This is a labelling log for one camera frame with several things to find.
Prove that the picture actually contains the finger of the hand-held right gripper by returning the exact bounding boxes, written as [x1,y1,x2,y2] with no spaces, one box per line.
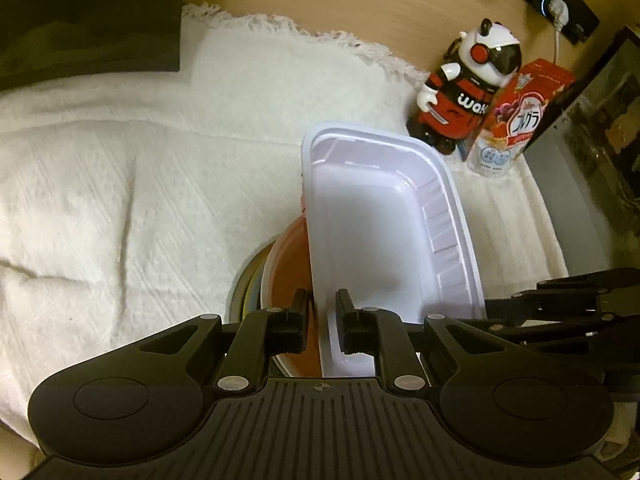
[511,267,640,315]
[457,310,640,362]

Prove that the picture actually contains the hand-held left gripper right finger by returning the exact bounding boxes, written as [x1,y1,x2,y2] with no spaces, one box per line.
[334,288,507,392]

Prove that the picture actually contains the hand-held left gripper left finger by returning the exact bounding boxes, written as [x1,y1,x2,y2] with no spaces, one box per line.
[139,287,309,394]

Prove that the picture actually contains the orange bowl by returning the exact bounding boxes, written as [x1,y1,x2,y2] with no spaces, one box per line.
[264,214,325,379]

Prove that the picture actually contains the lilac plastic tray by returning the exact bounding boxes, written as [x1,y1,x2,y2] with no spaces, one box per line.
[301,121,487,379]

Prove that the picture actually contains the dark framed panel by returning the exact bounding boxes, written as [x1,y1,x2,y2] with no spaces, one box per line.
[524,25,640,272]

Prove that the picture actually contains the white plastic bottle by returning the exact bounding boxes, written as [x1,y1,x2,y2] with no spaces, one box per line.
[467,129,522,179]

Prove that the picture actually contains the red cereal box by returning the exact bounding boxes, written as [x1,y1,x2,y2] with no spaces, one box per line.
[487,58,577,157]

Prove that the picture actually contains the red black robot figure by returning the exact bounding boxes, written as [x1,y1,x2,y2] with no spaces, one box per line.
[405,17,524,156]

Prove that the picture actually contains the white fringed cloth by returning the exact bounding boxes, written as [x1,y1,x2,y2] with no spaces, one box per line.
[0,2,571,461]

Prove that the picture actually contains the white plug cable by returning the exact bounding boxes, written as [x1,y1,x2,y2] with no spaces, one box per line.
[546,0,570,67]

